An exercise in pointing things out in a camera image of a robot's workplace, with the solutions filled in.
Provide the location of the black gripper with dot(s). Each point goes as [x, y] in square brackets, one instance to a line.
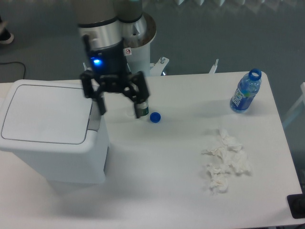
[109, 73]

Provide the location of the white trash can lid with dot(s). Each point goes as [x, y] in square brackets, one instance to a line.
[45, 114]

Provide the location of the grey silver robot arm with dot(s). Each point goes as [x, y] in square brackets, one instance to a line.
[91, 13]

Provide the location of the clear small bottle cap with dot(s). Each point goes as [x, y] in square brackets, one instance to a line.
[130, 113]

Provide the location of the blue bottle cap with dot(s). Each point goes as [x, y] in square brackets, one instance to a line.
[155, 117]

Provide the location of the white trash can body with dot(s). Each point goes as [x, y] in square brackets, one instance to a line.
[82, 163]

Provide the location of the small clear plastic bottle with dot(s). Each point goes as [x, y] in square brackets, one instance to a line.
[144, 108]

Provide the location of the black sneaker with white sole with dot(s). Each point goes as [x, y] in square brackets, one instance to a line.
[5, 36]

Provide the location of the crumpled white tissue pile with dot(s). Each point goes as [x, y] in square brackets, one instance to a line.
[227, 158]

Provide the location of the blue plastic drink bottle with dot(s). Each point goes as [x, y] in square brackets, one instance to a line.
[246, 91]

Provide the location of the black device at corner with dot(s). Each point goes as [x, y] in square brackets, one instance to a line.
[296, 204]

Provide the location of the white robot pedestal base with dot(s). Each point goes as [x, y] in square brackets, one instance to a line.
[136, 36]

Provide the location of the white frame at right edge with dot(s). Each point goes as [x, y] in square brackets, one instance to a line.
[295, 110]

